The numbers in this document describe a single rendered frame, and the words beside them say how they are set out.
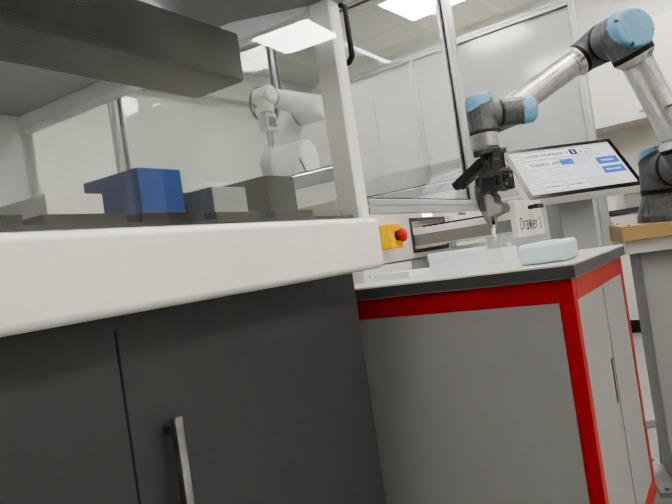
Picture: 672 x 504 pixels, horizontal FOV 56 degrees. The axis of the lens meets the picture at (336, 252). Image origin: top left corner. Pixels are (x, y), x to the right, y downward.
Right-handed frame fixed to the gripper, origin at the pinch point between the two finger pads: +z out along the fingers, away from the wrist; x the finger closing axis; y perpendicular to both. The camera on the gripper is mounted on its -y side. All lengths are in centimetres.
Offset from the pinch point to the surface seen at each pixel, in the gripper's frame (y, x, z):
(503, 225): -3.3, 13.2, 0.8
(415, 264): -31.7, 6.0, 8.7
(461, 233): -16.3, 10.7, 1.2
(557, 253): 32.7, -32.8, 9.0
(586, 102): -39, 186, -61
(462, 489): 9, -43, 56
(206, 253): 15, -104, 0
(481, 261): 15.1, -32.5, 8.8
